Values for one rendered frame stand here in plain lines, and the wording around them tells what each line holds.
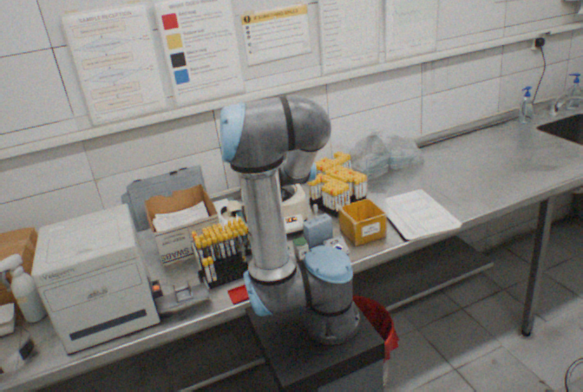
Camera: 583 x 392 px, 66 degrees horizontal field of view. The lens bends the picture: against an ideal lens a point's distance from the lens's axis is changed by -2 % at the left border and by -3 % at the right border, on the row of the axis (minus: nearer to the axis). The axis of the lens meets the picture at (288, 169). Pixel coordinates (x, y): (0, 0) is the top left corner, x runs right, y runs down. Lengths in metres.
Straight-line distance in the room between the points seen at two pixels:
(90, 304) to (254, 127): 0.78
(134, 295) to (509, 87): 2.18
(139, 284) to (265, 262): 0.48
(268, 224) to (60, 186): 1.13
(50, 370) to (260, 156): 0.93
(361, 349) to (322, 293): 0.20
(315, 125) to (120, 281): 0.76
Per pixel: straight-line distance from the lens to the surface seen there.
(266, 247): 1.05
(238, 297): 1.53
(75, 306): 1.45
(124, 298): 1.45
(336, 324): 1.22
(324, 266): 1.12
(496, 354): 2.57
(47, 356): 1.60
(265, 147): 0.92
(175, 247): 1.73
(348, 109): 2.17
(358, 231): 1.65
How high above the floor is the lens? 1.86
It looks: 26 degrees down
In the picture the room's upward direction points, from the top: 7 degrees counter-clockwise
